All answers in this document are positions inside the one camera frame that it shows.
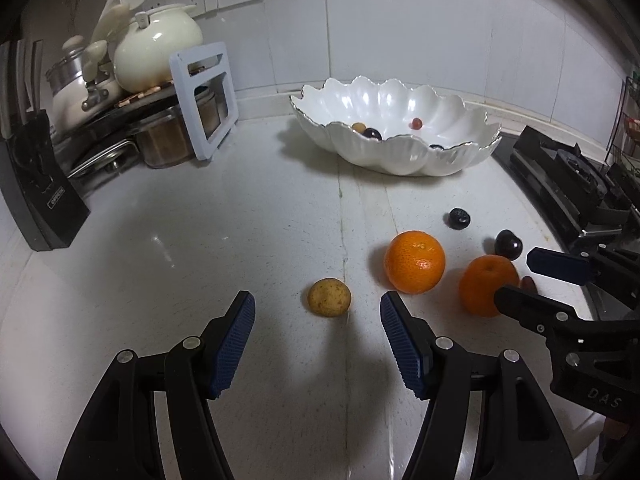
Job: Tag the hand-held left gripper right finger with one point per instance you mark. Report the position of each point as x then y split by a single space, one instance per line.
400 345

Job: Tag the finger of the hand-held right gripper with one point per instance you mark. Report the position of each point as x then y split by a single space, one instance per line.
525 302
555 266

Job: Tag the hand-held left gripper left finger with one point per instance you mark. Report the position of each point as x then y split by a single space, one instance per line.
232 342

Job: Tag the red grape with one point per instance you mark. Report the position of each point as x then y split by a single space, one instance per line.
416 123
528 282

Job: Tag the orange mandarin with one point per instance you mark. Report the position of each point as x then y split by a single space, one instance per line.
414 262
485 285

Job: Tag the dark purple plum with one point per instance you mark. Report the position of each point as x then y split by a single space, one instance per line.
372 134
508 244

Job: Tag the tan longan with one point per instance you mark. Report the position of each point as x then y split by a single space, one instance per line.
328 297
358 127

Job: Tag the small dark grape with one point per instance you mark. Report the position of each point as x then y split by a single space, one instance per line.
458 218

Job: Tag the white scalloped ceramic bowl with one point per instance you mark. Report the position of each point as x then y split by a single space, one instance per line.
380 105

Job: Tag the black burner grate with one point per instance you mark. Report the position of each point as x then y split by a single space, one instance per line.
565 175

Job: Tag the black glass gas stove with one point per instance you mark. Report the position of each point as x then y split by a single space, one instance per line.
520 180

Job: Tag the steel pot with glass lid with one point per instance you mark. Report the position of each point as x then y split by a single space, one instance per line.
167 142

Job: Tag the steel pan lid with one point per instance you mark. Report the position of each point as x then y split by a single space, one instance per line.
102 157

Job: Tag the black knife block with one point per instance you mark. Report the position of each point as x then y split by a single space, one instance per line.
40 190

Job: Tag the wooden trivet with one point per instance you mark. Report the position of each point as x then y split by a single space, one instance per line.
145 92

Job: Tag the white milk pot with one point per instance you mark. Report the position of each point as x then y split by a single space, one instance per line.
75 107

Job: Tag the white-framed corner shelf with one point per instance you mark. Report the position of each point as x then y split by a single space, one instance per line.
197 57

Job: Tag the cream teapot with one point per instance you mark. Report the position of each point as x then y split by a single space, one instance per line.
155 45

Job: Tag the white ceramic lid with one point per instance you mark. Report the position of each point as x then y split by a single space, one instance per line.
95 57

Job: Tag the white pot with lid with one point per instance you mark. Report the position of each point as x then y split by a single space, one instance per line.
70 67

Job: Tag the white ladle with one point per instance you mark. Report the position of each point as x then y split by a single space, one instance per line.
107 15

